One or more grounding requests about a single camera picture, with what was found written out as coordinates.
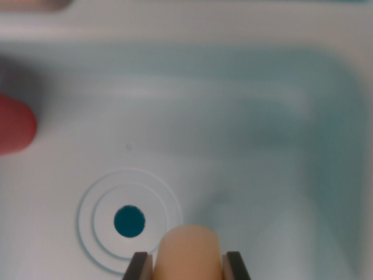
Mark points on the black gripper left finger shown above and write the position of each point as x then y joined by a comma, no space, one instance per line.
140,268

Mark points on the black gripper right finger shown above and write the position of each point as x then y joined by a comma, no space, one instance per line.
236,268

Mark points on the cream detergent bottle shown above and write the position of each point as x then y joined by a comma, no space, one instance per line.
189,253

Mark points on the light blue toy sink unit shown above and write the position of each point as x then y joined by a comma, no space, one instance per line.
233,116

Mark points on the red toy cup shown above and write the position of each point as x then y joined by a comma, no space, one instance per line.
14,125

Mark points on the grey toy faucet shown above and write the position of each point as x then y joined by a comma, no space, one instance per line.
29,4

